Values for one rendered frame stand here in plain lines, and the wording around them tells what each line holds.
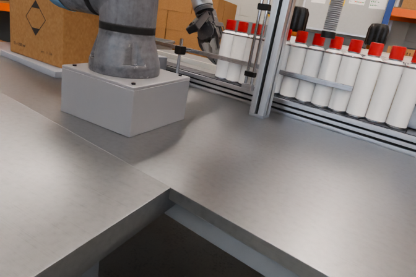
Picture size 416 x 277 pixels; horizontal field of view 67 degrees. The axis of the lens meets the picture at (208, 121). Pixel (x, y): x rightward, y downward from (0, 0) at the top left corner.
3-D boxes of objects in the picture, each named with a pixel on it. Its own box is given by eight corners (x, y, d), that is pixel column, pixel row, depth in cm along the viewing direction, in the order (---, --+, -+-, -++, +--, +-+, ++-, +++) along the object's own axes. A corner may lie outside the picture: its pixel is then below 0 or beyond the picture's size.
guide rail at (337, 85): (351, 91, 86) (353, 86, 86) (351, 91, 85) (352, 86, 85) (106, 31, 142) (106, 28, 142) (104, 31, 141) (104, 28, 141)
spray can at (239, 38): (242, 83, 111) (254, 23, 105) (233, 83, 107) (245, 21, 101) (231, 79, 114) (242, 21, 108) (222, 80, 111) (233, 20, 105)
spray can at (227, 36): (231, 79, 115) (242, 21, 109) (223, 80, 111) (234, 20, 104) (219, 76, 117) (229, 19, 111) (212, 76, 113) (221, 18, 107)
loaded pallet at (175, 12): (225, 93, 520) (241, 5, 479) (205, 101, 445) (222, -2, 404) (162, 78, 559) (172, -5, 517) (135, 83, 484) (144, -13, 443)
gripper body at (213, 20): (227, 37, 117) (219, 6, 117) (215, 36, 110) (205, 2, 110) (212, 44, 122) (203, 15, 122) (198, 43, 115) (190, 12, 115)
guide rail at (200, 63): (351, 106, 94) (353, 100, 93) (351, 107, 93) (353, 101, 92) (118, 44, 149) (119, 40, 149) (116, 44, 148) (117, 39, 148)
